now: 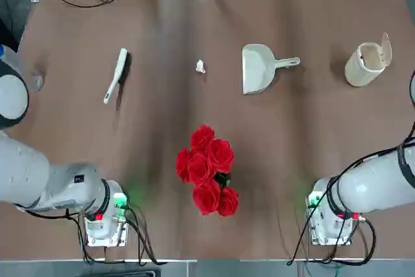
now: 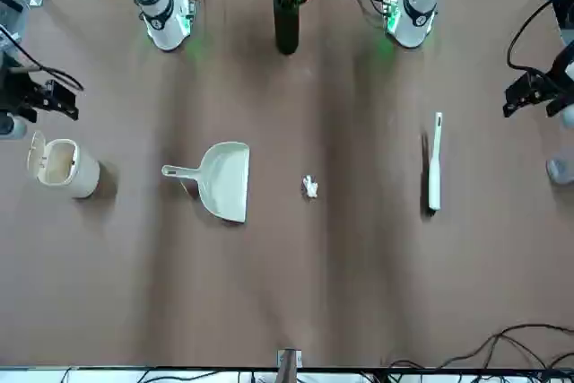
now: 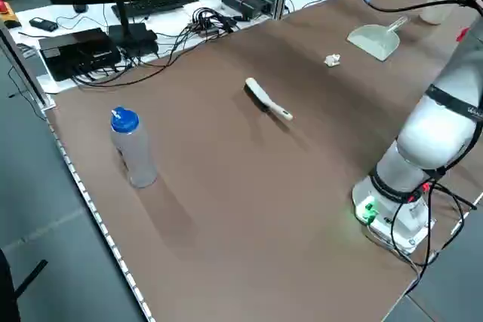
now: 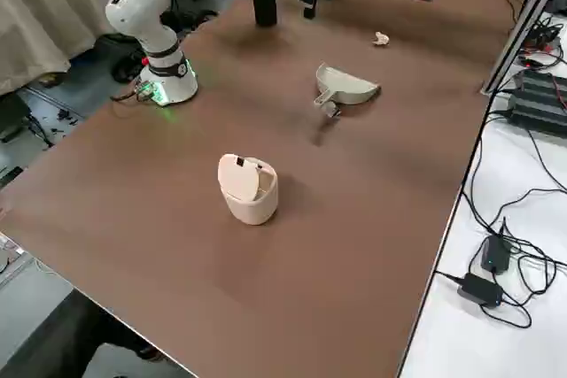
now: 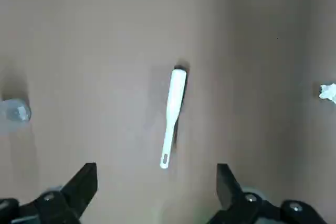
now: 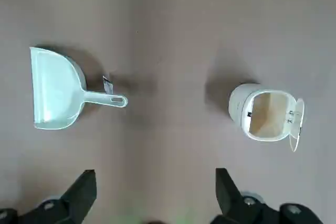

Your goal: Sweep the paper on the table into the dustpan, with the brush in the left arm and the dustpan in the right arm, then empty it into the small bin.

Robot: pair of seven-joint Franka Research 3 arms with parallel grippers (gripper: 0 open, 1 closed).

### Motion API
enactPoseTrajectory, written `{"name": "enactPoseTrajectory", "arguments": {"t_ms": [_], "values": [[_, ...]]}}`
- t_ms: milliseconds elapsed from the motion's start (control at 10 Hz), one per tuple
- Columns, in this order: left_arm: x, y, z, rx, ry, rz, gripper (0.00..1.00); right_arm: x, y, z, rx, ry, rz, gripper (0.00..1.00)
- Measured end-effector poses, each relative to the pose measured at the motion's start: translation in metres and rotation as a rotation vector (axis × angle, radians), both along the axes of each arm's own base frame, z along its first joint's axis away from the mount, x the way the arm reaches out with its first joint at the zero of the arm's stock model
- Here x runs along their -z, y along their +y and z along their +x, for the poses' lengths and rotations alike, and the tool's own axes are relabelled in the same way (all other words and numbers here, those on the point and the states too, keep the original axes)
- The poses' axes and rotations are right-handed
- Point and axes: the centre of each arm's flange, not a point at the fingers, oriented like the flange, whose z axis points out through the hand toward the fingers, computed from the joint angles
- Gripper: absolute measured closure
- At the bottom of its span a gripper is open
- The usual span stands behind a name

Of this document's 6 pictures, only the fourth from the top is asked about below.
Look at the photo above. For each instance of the black power adapter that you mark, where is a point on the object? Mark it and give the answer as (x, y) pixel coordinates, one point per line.
(496, 256)
(480, 289)

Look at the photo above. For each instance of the beige curtain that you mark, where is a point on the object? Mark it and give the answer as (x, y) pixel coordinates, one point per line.
(35, 19)

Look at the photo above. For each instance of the black finned power supply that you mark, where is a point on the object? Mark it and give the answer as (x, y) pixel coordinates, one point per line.
(540, 99)

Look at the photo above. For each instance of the aluminium frame post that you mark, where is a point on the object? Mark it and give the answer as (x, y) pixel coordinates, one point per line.
(522, 19)

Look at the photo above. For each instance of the small beige bin with lid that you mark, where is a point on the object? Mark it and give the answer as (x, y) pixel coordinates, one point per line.
(252, 205)

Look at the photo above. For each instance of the pale plastic dustpan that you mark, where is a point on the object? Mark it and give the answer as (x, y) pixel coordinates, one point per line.
(345, 86)

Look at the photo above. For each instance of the white paper ball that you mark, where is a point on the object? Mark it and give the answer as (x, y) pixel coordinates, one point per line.
(381, 38)

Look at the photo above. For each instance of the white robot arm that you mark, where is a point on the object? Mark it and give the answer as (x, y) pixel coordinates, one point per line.
(142, 10)

